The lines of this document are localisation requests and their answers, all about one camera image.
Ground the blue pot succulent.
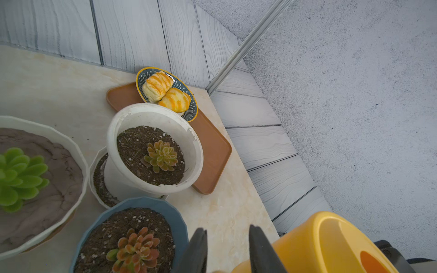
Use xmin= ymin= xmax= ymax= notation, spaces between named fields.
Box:
xmin=69 ymin=197 xmax=188 ymax=273

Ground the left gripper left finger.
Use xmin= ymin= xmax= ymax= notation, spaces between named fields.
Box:
xmin=176 ymin=227 xmax=208 ymax=273

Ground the yellow pastry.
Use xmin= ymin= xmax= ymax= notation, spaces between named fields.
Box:
xmin=158 ymin=88 xmax=191 ymax=113
xmin=142 ymin=71 xmax=174 ymax=103

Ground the large white pot dark soil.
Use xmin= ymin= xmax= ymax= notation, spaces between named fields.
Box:
xmin=104 ymin=103 xmax=204 ymax=201

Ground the blue patterned plate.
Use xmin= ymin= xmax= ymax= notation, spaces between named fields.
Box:
xmin=136 ymin=67 xmax=198 ymax=122

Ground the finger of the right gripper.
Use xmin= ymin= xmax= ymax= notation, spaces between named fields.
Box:
xmin=374 ymin=240 xmax=415 ymax=273

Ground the white saucer with soil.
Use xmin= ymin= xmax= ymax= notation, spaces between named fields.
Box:
xmin=88 ymin=146 xmax=168 ymax=209

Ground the white ribbed pot green succulent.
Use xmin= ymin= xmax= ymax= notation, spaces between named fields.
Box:
xmin=1 ymin=116 xmax=90 ymax=260

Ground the yellow plastic watering can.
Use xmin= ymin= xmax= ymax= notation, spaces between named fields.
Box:
xmin=233 ymin=211 xmax=397 ymax=273

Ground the brown rectangular tray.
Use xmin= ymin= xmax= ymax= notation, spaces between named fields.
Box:
xmin=106 ymin=83 xmax=232 ymax=195

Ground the right aluminium frame post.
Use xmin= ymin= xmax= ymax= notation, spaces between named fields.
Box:
xmin=206 ymin=0 xmax=294 ymax=96

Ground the upper yellow pastry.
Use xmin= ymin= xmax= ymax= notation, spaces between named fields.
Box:
xmin=142 ymin=71 xmax=174 ymax=103

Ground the lower yellow pastry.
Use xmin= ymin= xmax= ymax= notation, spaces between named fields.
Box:
xmin=158 ymin=88 xmax=191 ymax=113

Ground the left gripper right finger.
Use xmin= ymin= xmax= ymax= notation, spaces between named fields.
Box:
xmin=249 ymin=225 xmax=287 ymax=273

